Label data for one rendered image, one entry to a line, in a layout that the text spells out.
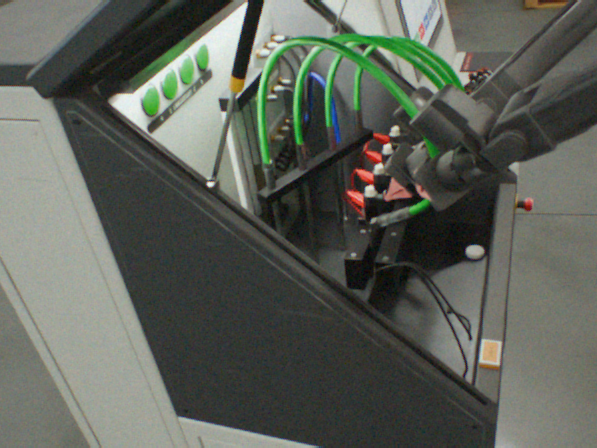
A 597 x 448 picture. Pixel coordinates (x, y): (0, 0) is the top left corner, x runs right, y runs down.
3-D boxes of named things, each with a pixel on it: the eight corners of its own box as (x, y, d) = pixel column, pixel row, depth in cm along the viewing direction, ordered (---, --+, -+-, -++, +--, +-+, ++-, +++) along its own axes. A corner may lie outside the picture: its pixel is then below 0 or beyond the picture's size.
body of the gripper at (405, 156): (398, 146, 108) (423, 121, 102) (440, 184, 108) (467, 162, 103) (383, 164, 104) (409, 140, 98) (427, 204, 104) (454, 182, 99)
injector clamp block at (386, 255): (396, 320, 124) (393, 262, 115) (349, 313, 127) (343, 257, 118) (423, 223, 149) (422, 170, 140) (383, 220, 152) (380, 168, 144)
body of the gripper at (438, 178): (409, 176, 85) (430, 163, 78) (461, 137, 87) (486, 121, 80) (436, 213, 85) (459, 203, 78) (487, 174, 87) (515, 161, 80)
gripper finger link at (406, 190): (375, 171, 114) (404, 143, 107) (403, 196, 115) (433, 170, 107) (359, 190, 110) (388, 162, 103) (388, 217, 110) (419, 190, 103)
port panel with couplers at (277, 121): (283, 163, 138) (261, 28, 120) (269, 163, 139) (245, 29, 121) (301, 136, 147) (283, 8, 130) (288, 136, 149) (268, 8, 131)
